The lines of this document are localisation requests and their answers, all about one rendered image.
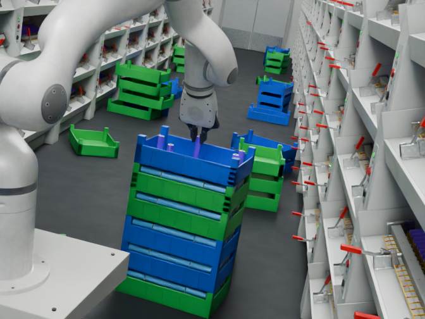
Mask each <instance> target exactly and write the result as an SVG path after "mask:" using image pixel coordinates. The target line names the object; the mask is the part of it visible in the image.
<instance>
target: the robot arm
mask: <svg viewBox="0 0 425 319"><path fill-rule="evenodd" d="M162 4H163V6H164V9H165V12H166V14H167V17H168V20H169V23H170V25H171V27H172V28H173V30H174V31H175V32H176V33H177V34H178V35H180V36H181V37H183V38H184V39H185V80H183V82H182V84H183V85H184V86H185V88H184V90H183V92H182V99H181V104H180V116H179V117H178V119H179V120H181V121H183V122H185V124H186V125H187V126H188V129H189V130H190V138H192V142H195V140H196V138H197V136H198V127H197V126H196V125H198V126H201V127H202V130H201V133H200V144H201V145H202V144H203V143H204V141H206V140H207V132H208V131H209V130H211V129H216V128H218V127H219V122H218V104H217V98H216V93H215V84H216V85H220V86H223V87H228V86H231V85H232V84H233V83H234V82H235V81H236V79H237V76H238V65H237V59H236V56H235V52H234V50H233V47H232V45H231V42H230V41H229V39H228V38H227V36H226V35H225V33H224V32H223V31H222V30H221V29H220V28H219V27H218V26H217V25H216V24H215V23H214V22H213V21H212V20H211V19H210V18H209V17H208V16H207V15H206V14H205V13H204V12H203V10H202V6H201V3H200V0H62V1H61V2H60V3H59V4H58V5H57V6H56V7H55V8H54V9H53V10H52V11H51V12H50V13H49V14H48V16H47V17H46V18H45V20H44V21H43V22H42V25H41V26H40V29H39V32H38V43H39V47H40V51H41V54H40V56H39V57H38V58H36V59H34V60H32V61H25V60H22V59H17V58H13V57H10V56H5V55H2V54H0V296H10V295H15V294H21V293H24V292H28V291H31V290H34V289H36V288H38V287H40V286H41V285H42V284H43V283H45V282H46V280H47V279H48V278H49V275H50V265H49V263H48V261H47V260H46V259H45V258H44V257H43V256H41V255H40V254H38V253H36V252H34V251H33V250H34V231H35V212H36V202H37V183H38V161H37V157H36V155H35V153H34V152H33V151H32V149H31V148H30V146H29V145H28V144H27V143H26V142H25V141H24V139H23V138H22V137H21V135H20V134H19V133H18V131H17V130H16V128H19V129H21V130H26V131H31V132H40V131H43V130H47V129H49V128H51V127H53V126H55V125H56V124H57V123H58V122H59V121H60V120H61V119H62V117H63V116H64V115H65V113H66V110H67V108H68V104H69V101H70V95H71V88H72V83H73V78H74V74H75V71H76V69H77V66H78V64H79V62H80V60H81V59H82V57H83V55H84V54H85V52H86V51H87V50H88V48H89V47H90V46H91V45H93V43H94V42H95V41H96V40H97V39H98V38H99V37H100V36H101V35H102V34H103V33H104V32H105V31H107V30H109V29H110V28H111V27H113V26H116V25H118V24H121V23H123V22H127V21H129V20H132V19H134V18H138V17H141V16H144V15H146V14H148V13H150V12H152V11H154V10H155V9H157V8H158V7H160V6H161V5H162Z"/></svg>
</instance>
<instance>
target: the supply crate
mask: <svg viewBox="0 0 425 319"><path fill-rule="evenodd" d="M168 131H169V127H168V126H165V125H163V126H161V133H160V134H159V135H163V136H164V144H163V149H158V148H157V140H158V136H159V135H156V136H154V137H151V138H150V139H147V140H146V137H147V136H146V135H142V134H140V135H138V138H137V145H136V150H135V158H134V162H136V163H140V164H143V165H147V166H152V167H155V168H160V169H162V170H167V171H170V172H175V173H179V174H182V175H186V176H189V177H194V178H199V179H202V180H206V181H209V182H214V183H217V184H221V185H226V186H229V187H234V186H236V185H237V184H238V183H239V182H241V181H242V180H243V179H244V178H245V177H247V176H248V175H249V174H251V173H252V167H253V163H254V156H255V153H256V147H252V146H249V148H248V151H247V153H245V155H244V159H243V163H242V164H241V165H240V166H239V163H240V158H236V157H233V158H232V156H233V154H238V152H239V151H234V150H231V149H227V148H223V147H219V146H214V145H210V144H206V143H203V144H202V145H201V149H200V154H199V158H194V157H193V154H194V147H195V142H192V140H190V139H185V138H182V137H177V136H174V135H169V134H168ZM168 144H173V145H174V148H173V152H170V151H167V147H168Z"/></svg>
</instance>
